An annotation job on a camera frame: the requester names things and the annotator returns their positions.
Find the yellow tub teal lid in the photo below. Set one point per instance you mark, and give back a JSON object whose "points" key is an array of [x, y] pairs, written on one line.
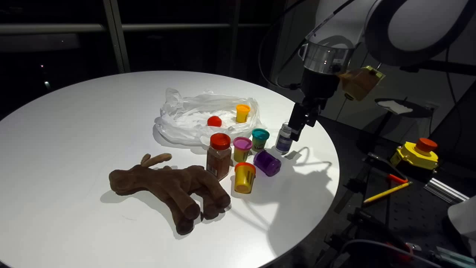
{"points": [[260, 138]]}

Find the yellow pencil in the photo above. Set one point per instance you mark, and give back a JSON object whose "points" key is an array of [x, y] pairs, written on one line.
{"points": [[388, 192]]}

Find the yellow emergency stop button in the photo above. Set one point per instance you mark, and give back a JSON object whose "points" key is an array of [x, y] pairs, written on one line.
{"points": [[420, 153]]}

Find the white plastic bag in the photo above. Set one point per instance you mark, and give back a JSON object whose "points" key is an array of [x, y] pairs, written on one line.
{"points": [[184, 117]]}

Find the metal window railing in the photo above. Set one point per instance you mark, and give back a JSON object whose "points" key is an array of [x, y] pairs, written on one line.
{"points": [[117, 29]]}

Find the white bottle blue label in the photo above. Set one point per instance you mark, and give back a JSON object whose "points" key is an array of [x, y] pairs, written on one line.
{"points": [[285, 138]]}

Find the white round table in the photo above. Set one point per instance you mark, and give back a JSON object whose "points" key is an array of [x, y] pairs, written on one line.
{"points": [[57, 208]]}

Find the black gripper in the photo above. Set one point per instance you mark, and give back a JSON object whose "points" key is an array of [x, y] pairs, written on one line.
{"points": [[318, 87]]}

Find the brown jar red lid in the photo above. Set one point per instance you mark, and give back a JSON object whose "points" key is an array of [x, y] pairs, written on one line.
{"points": [[219, 154]]}

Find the brown plush moose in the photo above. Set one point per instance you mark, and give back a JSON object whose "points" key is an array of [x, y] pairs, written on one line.
{"points": [[188, 192]]}

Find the small red lid tub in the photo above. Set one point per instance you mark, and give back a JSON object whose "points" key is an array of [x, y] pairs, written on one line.
{"points": [[215, 120]]}

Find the yellow tub magenta lid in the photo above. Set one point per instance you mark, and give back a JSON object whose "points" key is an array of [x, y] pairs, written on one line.
{"points": [[242, 147]]}

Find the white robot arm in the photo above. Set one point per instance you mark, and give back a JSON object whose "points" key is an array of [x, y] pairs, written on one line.
{"points": [[398, 32]]}

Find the yellow tub orange lid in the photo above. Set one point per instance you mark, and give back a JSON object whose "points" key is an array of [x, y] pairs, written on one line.
{"points": [[245, 177]]}

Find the purple plastic container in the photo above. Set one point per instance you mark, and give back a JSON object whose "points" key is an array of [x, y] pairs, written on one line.
{"points": [[267, 162]]}

